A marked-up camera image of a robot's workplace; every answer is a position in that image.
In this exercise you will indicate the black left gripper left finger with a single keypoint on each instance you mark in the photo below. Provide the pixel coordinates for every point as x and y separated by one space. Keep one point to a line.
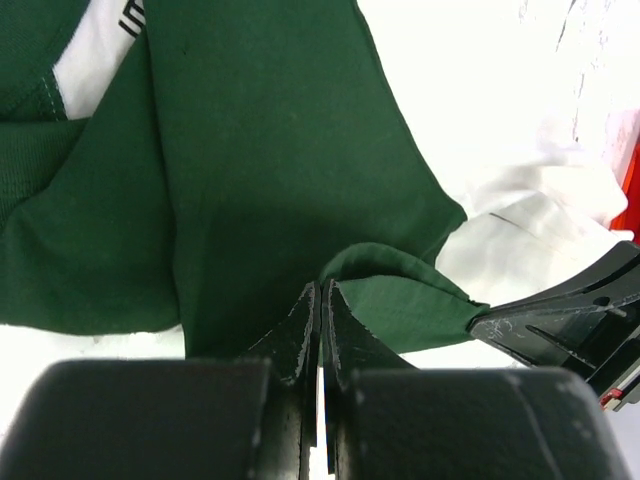
250 417

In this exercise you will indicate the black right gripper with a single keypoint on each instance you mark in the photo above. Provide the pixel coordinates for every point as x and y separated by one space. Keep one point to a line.
588 324

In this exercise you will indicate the folded red t shirt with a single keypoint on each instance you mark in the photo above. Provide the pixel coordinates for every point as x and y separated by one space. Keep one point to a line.
628 220

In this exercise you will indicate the white and green t shirt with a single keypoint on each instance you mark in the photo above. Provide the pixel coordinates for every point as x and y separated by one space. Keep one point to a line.
196 164

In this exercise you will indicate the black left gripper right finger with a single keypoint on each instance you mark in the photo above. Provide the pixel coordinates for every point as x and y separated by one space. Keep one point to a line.
386 419

